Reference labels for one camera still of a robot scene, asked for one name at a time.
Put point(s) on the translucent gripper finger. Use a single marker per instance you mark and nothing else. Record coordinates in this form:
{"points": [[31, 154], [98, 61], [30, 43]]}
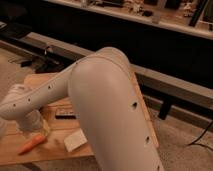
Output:
{"points": [[46, 128]]}

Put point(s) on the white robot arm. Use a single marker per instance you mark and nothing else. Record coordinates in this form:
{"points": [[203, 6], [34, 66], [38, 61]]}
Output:
{"points": [[100, 89]]}

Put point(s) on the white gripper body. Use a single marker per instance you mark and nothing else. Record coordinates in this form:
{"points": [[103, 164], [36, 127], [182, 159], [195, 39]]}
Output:
{"points": [[31, 122]]}

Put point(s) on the white sponge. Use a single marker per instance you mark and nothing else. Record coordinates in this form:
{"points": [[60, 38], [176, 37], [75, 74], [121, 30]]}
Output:
{"points": [[75, 140]]}

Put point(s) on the orange pepper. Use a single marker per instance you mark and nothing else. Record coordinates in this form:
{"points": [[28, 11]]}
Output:
{"points": [[33, 142]]}

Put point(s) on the black rectangular box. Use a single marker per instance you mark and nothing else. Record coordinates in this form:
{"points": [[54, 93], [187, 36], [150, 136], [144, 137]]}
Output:
{"points": [[65, 113]]}

